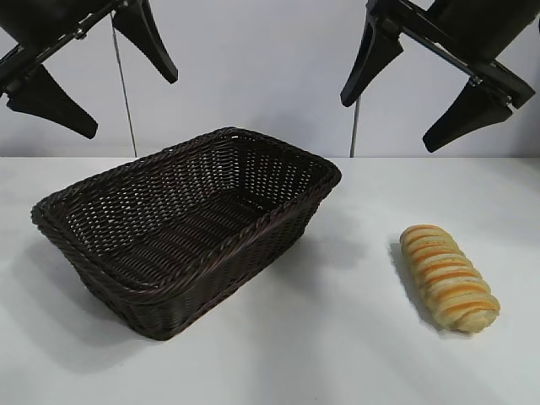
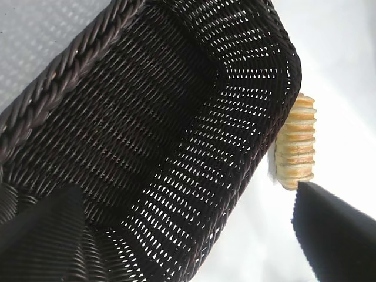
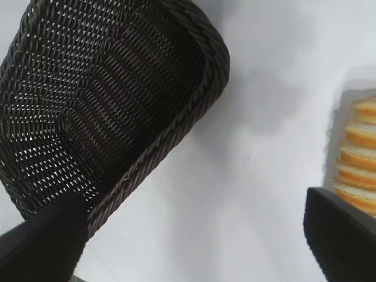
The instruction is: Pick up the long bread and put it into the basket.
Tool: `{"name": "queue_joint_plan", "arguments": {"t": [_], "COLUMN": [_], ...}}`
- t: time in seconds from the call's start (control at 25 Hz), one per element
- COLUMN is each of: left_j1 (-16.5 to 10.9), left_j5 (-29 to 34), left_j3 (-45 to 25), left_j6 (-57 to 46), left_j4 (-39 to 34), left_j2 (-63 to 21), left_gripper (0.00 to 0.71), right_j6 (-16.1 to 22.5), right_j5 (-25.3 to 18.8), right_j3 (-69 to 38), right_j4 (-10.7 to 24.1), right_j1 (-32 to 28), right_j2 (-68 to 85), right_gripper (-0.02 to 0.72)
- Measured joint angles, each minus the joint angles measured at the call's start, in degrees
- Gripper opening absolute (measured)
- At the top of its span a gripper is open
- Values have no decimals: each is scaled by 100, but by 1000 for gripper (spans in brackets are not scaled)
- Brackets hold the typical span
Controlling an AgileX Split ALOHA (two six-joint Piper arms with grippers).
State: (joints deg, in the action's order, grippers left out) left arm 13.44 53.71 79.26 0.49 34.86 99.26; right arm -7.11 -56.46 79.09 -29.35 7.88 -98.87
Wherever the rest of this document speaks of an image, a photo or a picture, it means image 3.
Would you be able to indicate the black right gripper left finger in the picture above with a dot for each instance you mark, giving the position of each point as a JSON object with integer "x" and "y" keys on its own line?
{"x": 44, "y": 249}

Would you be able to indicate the long sliced bread loaf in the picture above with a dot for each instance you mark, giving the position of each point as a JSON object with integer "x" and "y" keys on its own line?
{"x": 359, "y": 164}

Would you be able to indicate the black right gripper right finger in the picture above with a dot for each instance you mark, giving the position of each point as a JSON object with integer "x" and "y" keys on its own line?
{"x": 346, "y": 243}

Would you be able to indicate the dark brown woven basket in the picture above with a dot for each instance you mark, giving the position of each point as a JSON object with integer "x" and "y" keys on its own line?
{"x": 102, "y": 88}

